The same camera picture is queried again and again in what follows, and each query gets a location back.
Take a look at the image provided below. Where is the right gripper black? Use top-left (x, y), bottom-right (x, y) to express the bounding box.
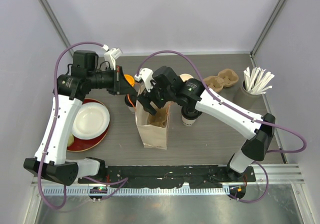
top-left (137, 80), bottom-right (174, 116)

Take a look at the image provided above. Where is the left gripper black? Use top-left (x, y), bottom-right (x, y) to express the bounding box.
top-left (88, 65), bottom-right (136, 96)

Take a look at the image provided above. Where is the white paper cup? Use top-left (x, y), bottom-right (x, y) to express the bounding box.
top-left (181, 114), bottom-right (199, 127)
top-left (124, 94), bottom-right (137, 114)

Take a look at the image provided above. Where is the cardboard cup carrier single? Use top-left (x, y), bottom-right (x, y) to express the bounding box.
top-left (147, 108), bottom-right (168, 128)

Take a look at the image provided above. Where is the brown paper bag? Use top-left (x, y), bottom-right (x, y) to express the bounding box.
top-left (134, 100), bottom-right (172, 150)

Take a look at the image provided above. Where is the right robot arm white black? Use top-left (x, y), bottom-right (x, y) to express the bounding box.
top-left (134, 66), bottom-right (276, 182)

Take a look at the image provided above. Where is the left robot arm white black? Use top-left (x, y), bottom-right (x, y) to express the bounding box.
top-left (23, 65), bottom-right (136, 186)

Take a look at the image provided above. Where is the orange bowl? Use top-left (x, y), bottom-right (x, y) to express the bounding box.
top-left (124, 74), bottom-right (136, 87)

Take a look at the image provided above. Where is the white plate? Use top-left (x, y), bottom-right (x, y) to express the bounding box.
top-left (71, 102), bottom-right (110, 140)

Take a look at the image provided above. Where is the stack of white paper cups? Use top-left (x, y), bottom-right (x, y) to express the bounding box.
top-left (179, 73), bottom-right (194, 82)

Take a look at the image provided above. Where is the red plate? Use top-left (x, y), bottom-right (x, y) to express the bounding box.
top-left (67, 98), bottom-right (110, 152)

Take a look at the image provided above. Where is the yellow green mug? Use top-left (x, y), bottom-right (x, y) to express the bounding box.
top-left (67, 133), bottom-right (74, 147)

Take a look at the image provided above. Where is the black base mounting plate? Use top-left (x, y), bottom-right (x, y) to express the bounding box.
top-left (91, 165), bottom-right (256, 189)

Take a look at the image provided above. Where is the cardboard cup carrier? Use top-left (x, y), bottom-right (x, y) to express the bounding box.
top-left (203, 68), bottom-right (239, 93)

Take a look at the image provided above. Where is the grey straw holder cup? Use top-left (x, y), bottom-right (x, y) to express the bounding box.
top-left (232, 81), bottom-right (261, 110)

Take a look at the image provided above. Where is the bundle of wrapped straws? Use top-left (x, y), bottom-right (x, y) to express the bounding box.
top-left (243, 67), bottom-right (275, 96)

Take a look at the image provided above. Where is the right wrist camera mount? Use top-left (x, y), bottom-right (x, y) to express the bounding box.
top-left (134, 68), bottom-right (154, 92)

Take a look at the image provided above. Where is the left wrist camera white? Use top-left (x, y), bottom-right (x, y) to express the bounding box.
top-left (102, 44), bottom-right (123, 70)

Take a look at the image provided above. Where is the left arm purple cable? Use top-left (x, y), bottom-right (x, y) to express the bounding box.
top-left (37, 41), bottom-right (129, 210)

